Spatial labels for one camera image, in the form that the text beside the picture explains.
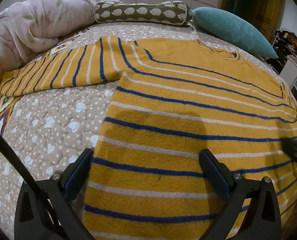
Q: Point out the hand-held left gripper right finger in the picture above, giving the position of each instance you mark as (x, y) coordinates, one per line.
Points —
(217, 177)

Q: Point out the beige dotted quilted bedspread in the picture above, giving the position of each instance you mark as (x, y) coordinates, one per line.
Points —
(51, 120)

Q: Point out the teal cushion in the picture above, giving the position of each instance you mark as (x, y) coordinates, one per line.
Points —
(233, 30)

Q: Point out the dark clutter pile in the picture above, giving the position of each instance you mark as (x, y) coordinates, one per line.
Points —
(288, 41)

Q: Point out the wooden door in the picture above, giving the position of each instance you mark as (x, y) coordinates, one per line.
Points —
(258, 7)

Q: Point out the olive hedgehog print bolster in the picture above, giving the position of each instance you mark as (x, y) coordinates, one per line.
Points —
(141, 12)

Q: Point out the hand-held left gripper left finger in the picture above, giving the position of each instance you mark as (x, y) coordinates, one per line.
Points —
(74, 180)

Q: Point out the pink floral comforter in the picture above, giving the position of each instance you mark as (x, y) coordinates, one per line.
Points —
(31, 27)

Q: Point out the yellow striped knit sweater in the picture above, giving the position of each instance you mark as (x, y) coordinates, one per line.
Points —
(178, 110)

